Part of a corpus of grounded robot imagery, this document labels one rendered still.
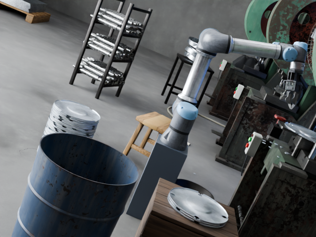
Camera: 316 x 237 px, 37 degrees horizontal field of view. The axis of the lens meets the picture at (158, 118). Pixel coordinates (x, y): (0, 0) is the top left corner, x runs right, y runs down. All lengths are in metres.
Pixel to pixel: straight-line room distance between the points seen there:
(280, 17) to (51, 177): 2.55
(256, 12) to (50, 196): 4.15
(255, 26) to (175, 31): 3.75
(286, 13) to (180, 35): 5.41
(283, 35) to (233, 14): 5.28
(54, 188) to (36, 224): 0.17
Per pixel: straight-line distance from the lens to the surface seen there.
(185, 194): 2.23
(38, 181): 1.84
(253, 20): 5.55
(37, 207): 1.86
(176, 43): 9.13
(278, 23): 3.85
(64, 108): 2.85
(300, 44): 2.68
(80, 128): 2.78
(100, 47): 4.58
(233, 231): 2.16
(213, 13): 9.09
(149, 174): 2.55
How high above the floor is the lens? 1.20
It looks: 15 degrees down
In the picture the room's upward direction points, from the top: 23 degrees clockwise
